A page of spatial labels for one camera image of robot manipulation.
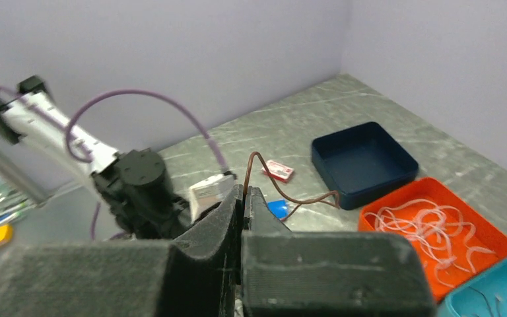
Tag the teal square bin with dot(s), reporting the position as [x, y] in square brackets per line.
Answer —
[483, 295]

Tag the small blue object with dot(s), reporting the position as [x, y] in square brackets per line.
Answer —
[278, 208]

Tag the orange square bin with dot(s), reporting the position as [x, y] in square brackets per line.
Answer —
[453, 241]

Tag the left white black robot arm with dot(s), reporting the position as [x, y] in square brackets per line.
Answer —
[135, 185]

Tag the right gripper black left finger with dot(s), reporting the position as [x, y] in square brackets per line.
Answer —
[191, 275]

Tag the dark navy square bin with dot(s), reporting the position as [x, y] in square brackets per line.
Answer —
[362, 163]

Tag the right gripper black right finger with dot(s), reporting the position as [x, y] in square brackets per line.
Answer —
[337, 273]

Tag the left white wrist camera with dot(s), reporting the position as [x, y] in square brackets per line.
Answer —
[208, 192]

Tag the red white small box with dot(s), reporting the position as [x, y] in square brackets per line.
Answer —
[278, 171]

